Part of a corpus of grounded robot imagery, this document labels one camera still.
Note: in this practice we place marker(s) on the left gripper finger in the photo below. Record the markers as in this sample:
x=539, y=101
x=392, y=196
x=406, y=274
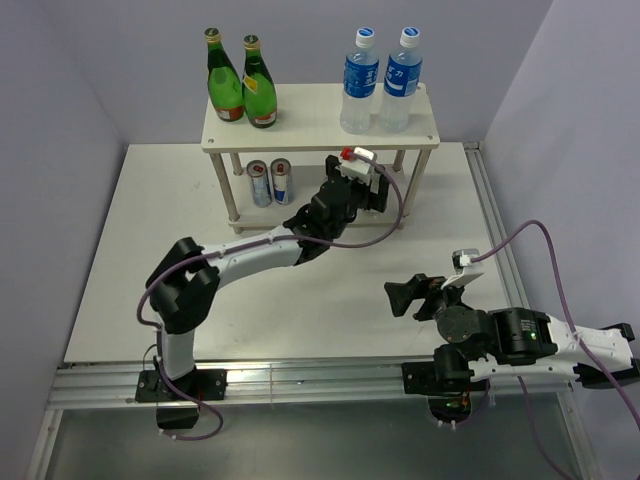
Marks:
x=332, y=165
x=378, y=191

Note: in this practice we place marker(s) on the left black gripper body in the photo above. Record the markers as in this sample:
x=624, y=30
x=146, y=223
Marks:
x=359, y=199

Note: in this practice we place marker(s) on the clear glass bottle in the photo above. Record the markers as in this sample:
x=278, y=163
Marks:
x=371, y=214

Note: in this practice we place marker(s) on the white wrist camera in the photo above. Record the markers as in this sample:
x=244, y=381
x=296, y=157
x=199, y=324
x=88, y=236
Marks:
x=357, y=163
x=467, y=267

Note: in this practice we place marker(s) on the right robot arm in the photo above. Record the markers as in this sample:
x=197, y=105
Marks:
x=489, y=347

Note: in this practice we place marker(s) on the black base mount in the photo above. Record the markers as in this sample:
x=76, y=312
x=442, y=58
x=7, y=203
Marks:
x=178, y=408
x=451, y=394

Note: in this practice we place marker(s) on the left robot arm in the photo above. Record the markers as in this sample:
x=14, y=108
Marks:
x=182, y=288

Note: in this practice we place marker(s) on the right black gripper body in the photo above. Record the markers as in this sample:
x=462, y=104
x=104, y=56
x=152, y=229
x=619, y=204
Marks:
x=437, y=297

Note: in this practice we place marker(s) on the green glass bottle front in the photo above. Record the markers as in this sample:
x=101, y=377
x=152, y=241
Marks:
x=223, y=82

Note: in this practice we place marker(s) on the green glass bottle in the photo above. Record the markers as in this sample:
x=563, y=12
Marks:
x=223, y=82
x=259, y=94

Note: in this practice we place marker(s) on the aluminium front rail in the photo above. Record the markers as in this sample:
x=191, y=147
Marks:
x=247, y=383

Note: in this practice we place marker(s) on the aluminium rail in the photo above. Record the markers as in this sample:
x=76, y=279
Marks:
x=505, y=260
x=247, y=383

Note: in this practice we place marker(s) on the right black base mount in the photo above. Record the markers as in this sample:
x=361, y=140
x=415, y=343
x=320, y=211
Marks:
x=451, y=394

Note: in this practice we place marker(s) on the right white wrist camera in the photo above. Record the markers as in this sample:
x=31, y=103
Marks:
x=467, y=267

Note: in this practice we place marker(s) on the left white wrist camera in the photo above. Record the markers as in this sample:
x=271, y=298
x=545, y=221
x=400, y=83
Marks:
x=357, y=163

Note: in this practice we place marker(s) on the aluminium right side rail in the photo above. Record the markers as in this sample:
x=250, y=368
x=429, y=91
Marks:
x=505, y=260

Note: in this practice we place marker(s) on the blue silver Red Bull can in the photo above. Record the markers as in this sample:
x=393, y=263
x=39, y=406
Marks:
x=282, y=182

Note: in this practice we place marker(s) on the silver blue can left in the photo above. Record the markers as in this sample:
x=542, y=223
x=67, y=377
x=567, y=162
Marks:
x=259, y=183

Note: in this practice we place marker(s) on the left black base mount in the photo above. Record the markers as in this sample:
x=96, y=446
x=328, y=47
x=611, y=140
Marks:
x=178, y=408

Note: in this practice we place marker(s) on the Pocari Sweat bottle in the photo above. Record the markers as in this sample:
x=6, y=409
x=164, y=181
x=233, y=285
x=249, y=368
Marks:
x=400, y=82
x=359, y=82

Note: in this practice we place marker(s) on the white two-tier shelf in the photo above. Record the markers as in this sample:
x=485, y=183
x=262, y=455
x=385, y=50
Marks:
x=306, y=131

